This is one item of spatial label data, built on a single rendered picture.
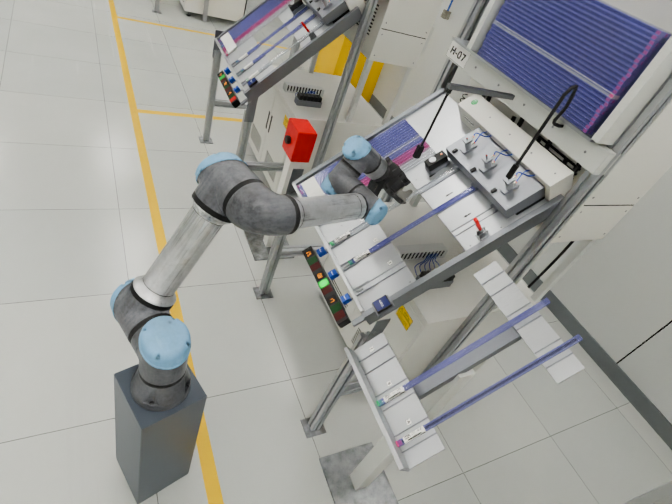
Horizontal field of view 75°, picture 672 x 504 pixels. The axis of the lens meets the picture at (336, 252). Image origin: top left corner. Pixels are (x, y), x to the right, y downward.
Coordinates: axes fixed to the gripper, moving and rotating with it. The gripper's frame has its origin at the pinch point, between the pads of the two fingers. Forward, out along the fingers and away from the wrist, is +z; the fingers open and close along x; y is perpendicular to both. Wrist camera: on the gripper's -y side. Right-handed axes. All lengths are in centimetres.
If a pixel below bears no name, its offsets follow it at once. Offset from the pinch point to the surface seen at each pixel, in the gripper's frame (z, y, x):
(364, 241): -3.8, -18.1, -5.9
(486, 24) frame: -10, 58, 25
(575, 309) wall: 189, 27, -13
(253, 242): 37, -85, 77
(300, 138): 2, -20, 68
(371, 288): -5.3, -24.0, -23.5
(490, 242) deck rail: 3.6, 13.6, -32.0
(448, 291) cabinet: 40.4, -10.9, -19.2
